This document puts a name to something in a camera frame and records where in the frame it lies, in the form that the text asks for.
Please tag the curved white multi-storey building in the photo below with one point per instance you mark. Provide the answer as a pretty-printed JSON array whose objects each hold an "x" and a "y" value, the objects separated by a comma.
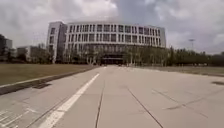
[{"x": 110, "y": 35}]

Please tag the row of trees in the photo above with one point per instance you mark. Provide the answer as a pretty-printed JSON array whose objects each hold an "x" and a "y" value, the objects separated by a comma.
[{"x": 150, "y": 56}]

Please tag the pale concrete slab pavement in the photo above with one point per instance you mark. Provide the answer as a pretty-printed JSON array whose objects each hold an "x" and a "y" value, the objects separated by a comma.
[{"x": 133, "y": 100}]

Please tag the dark drain cover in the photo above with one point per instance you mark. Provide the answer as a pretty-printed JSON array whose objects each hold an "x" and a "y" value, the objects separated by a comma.
[
  {"x": 40, "y": 86},
  {"x": 218, "y": 82}
]

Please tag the floodlight pole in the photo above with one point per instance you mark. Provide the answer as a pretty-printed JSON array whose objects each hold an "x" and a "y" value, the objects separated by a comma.
[{"x": 191, "y": 44}]

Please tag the dry grass field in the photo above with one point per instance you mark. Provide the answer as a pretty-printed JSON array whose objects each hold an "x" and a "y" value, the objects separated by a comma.
[{"x": 26, "y": 71}]

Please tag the grass strip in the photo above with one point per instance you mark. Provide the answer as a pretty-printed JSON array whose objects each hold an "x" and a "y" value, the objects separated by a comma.
[{"x": 200, "y": 70}]

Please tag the low grey building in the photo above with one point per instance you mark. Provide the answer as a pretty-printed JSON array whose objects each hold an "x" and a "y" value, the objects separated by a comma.
[{"x": 25, "y": 51}]

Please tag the dark concrete kerb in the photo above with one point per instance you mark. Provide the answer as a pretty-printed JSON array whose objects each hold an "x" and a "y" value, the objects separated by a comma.
[{"x": 26, "y": 85}]

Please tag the dark building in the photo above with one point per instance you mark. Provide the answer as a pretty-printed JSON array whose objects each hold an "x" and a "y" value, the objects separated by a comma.
[{"x": 5, "y": 45}]

